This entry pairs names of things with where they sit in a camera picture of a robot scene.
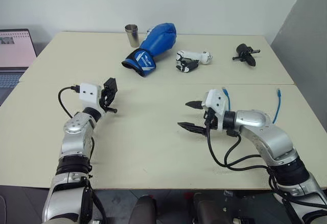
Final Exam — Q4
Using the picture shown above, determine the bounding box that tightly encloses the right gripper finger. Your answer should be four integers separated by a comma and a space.
184, 100, 205, 111
177, 121, 208, 137

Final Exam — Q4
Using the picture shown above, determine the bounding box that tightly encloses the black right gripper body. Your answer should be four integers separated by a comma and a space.
202, 107, 226, 136

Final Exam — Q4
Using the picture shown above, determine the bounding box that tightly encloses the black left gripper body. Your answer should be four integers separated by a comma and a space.
99, 88, 115, 113

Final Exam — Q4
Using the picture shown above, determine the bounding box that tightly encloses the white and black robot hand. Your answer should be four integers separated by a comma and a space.
175, 50, 214, 74

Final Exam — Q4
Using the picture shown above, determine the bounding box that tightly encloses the stainless steel cup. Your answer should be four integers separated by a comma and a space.
124, 24, 140, 48

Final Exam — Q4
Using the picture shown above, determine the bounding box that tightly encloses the blue boxing glove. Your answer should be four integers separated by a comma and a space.
121, 23, 178, 78

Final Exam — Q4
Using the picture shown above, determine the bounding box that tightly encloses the black handheld tool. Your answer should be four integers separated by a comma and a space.
232, 43, 262, 68

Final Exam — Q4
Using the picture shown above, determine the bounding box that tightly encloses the laptop with pink screen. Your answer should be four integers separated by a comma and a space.
0, 28, 39, 107

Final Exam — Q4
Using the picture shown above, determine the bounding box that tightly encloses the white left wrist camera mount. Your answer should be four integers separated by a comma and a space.
79, 82, 105, 114

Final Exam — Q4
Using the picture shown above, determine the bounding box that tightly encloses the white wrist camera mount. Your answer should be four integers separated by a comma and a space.
79, 82, 105, 114
201, 88, 228, 119

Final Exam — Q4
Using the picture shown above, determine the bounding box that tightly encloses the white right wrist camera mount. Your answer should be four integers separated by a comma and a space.
201, 88, 228, 119

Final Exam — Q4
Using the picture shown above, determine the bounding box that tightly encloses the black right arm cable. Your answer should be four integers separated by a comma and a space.
205, 121, 306, 224

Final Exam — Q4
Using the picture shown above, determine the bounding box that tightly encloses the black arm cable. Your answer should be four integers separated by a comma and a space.
58, 84, 108, 224
205, 121, 306, 224

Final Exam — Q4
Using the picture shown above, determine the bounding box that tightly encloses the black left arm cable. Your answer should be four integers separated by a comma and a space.
58, 84, 108, 224

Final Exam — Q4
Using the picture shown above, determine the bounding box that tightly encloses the blue Ethernet cable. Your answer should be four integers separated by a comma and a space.
221, 86, 283, 124

